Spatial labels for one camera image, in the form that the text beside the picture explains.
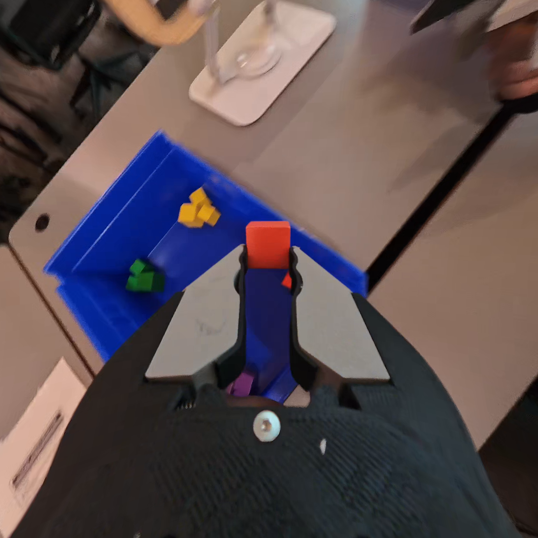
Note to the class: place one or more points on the person's right hand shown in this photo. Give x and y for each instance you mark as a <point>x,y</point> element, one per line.
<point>517,63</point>

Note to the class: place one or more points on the white printed desk sheet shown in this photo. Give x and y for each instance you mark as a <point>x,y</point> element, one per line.
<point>38,420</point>

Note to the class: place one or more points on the white document stand wooden board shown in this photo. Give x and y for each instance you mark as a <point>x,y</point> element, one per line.
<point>260,88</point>

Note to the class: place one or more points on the round table grommet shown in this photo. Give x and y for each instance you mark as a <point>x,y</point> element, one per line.
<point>42,222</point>

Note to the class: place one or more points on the black office chair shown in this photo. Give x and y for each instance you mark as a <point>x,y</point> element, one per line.
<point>46,29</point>

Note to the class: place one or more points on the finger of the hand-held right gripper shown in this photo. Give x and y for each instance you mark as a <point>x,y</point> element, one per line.
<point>454,12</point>

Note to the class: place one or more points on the purple wooden cube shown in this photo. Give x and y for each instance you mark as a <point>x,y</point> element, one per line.
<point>243,383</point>

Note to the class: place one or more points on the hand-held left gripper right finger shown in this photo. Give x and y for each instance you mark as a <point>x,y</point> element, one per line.
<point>336,332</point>

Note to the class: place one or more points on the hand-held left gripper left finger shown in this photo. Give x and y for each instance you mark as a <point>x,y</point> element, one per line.
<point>197,328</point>

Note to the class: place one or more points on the blue plastic bin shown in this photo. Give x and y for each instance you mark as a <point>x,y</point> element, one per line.
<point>126,229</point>

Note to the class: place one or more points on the red wooden cube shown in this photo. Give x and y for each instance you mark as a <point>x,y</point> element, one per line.
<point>268,243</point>
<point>287,280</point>

